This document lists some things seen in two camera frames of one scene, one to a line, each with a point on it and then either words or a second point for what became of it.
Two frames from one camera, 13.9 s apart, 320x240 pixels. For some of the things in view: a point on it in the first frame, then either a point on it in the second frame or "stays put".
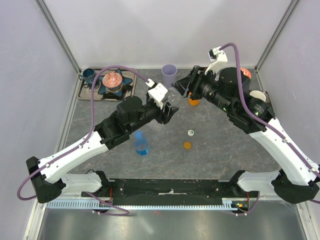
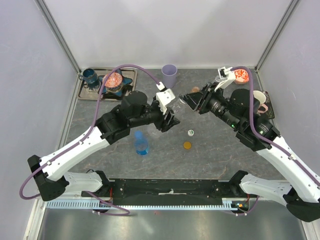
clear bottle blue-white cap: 156,94 → 175,106
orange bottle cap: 187,145 stays put
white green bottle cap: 190,132 stays put
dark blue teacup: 88,75 stays put
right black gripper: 199,79 → 193,99
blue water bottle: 141,144 stays put
